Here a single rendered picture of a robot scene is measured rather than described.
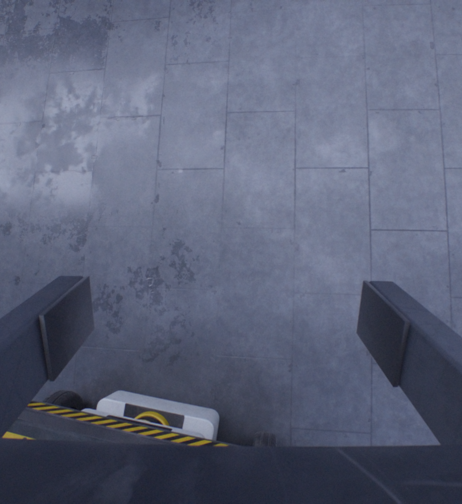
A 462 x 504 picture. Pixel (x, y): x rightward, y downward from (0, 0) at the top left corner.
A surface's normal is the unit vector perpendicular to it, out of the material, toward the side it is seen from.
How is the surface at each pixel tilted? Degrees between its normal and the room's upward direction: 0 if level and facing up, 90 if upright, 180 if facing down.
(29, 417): 0
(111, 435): 0
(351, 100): 0
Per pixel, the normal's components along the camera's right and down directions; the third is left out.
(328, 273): -0.12, -0.14
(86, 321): 1.00, 0.02
